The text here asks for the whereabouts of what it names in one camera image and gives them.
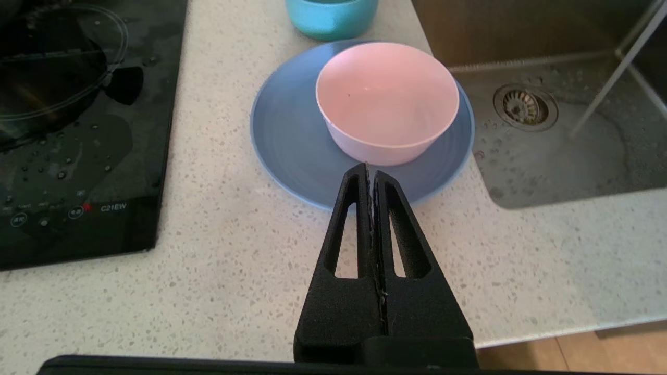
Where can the teal plastic bowl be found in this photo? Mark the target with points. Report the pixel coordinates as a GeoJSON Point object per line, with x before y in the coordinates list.
{"type": "Point", "coordinates": [331, 18]}

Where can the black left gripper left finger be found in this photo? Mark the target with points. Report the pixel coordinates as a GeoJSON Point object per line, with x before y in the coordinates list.
{"type": "Point", "coordinates": [338, 312]}

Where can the stainless steel sink basin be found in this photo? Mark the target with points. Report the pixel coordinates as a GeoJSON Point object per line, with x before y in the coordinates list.
{"type": "Point", "coordinates": [599, 166]}

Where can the metal sink drain strainer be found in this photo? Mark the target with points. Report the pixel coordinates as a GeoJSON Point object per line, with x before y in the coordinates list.
{"type": "Point", "coordinates": [525, 107]}

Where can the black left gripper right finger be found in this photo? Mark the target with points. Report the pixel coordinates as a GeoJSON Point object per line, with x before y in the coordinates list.
{"type": "Point", "coordinates": [422, 312]}

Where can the blue round plate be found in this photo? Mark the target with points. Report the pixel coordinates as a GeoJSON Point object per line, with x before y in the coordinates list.
{"type": "Point", "coordinates": [286, 135]}

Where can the pink plastic bowl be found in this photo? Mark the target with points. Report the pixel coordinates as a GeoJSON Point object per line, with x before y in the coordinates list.
{"type": "Point", "coordinates": [388, 99]}

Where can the black induction cooktop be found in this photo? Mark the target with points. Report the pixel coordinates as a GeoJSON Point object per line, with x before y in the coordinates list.
{"type": "Point", "coordinates": [78, 130]}

